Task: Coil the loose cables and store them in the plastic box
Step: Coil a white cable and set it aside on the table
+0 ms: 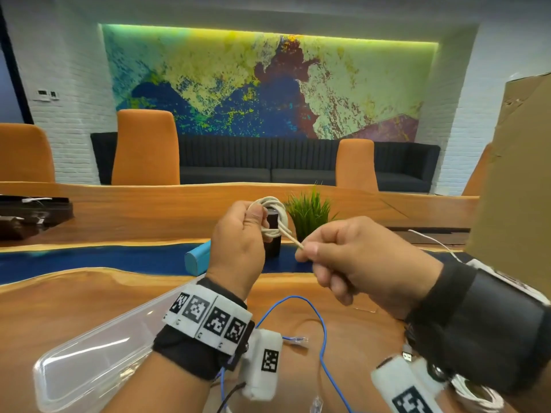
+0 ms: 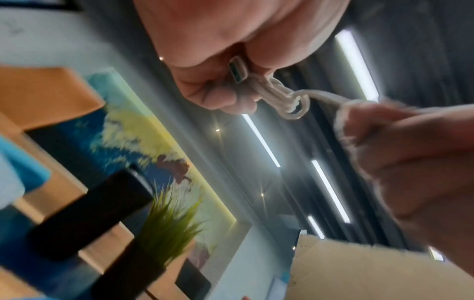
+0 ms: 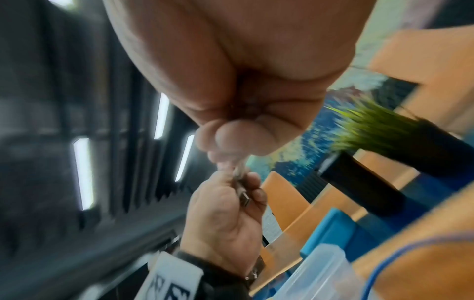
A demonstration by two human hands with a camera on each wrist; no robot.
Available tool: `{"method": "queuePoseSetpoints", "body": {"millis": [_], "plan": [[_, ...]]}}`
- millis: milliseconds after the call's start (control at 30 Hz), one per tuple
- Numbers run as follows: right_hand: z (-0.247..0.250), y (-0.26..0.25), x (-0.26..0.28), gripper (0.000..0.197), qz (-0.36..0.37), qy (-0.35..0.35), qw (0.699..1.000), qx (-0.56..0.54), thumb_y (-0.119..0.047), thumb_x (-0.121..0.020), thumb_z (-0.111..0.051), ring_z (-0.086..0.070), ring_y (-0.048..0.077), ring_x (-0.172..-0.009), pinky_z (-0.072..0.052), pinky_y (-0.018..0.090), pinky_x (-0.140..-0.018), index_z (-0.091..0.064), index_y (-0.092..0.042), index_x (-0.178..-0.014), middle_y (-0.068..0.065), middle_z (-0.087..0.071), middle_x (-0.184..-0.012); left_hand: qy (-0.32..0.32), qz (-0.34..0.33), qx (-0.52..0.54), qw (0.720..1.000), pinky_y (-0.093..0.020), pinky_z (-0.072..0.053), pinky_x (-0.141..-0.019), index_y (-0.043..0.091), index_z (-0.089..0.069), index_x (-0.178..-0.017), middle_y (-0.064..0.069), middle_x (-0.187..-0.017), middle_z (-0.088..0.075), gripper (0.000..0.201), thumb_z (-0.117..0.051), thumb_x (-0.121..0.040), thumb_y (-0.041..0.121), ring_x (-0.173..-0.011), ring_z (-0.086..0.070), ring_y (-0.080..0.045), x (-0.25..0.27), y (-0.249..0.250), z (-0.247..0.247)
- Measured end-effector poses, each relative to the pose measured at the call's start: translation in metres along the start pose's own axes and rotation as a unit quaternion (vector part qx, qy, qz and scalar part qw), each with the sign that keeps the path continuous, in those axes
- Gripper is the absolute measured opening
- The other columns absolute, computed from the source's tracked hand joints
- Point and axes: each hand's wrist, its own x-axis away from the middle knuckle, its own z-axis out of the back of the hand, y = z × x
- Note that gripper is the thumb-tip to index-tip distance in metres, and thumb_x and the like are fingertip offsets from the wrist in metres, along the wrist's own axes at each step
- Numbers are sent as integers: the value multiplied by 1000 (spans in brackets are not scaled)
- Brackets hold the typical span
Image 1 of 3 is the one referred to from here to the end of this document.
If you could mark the person's right hand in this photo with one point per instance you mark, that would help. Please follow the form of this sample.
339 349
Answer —
374 266

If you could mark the person's left hand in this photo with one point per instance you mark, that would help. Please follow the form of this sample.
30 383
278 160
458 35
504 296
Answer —
236 253

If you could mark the clear plastic container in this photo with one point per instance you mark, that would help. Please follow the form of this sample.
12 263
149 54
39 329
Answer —
86 365

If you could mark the person's left forearm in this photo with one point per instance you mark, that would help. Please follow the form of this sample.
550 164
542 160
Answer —
159 391

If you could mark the black travel mug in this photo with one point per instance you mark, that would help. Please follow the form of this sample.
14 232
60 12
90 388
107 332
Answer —
273 247

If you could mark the teal cylindrical speaker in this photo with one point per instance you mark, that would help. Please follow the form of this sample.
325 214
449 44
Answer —
198 258

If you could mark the green potted plant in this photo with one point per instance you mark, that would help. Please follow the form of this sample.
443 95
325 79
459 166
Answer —
307 212

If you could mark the black sofa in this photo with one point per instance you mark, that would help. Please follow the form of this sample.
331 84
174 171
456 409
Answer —
258 159

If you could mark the orange chair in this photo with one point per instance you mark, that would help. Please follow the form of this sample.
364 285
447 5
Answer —
356 165
478 172
23 154
146 150

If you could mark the black left wristband with markers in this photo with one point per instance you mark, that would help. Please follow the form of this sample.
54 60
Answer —
185 352

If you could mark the wooden table with blue inlay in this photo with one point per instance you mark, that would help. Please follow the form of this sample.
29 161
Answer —
107 296

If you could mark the dark framed glass door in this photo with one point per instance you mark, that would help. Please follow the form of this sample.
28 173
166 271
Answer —
8 94

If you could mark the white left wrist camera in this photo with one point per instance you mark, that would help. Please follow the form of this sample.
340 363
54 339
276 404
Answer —
258 382

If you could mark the colourful abstract wall painting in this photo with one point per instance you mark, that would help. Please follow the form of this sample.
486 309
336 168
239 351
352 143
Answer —
193 73

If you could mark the white wall thermostat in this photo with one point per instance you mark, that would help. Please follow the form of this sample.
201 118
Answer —
42 94

